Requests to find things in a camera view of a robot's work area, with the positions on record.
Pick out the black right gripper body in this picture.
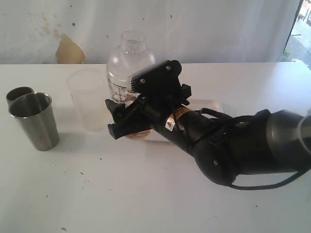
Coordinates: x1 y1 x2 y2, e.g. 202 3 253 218
130 60 191 133

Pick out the clear plastic shaker cup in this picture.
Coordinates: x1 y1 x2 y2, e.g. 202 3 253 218
106 70 153 141

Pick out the clear dome shaker lid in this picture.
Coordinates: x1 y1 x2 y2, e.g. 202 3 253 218
106 30 156 82

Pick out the stainless steel cup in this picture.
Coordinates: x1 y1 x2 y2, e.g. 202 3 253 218
8 92 59 151

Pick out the brown wooden cup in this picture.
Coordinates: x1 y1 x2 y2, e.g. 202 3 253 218
6 86 34 107

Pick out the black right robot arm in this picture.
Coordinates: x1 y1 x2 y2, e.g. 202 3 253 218
105 60 311 190

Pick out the white rectangular plastic tray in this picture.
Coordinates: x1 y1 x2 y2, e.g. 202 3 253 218
144 99 224 143

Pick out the translucent white plastic cup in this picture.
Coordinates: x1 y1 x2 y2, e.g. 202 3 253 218
66 68 109 132

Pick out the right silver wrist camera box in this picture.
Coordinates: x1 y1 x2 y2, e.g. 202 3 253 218
126 60 170 93

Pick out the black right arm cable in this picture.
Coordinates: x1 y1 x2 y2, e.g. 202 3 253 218
189 108 311 190

